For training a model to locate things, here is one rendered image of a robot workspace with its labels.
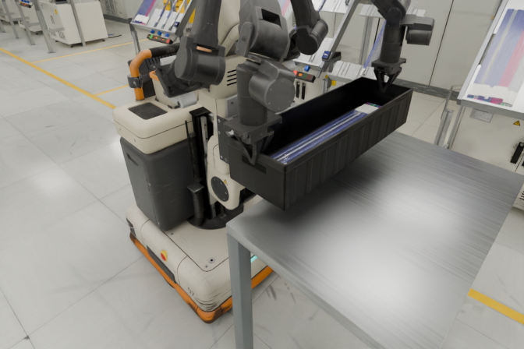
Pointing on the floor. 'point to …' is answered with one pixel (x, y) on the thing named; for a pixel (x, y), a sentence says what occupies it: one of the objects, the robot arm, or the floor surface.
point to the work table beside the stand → (380, 241)
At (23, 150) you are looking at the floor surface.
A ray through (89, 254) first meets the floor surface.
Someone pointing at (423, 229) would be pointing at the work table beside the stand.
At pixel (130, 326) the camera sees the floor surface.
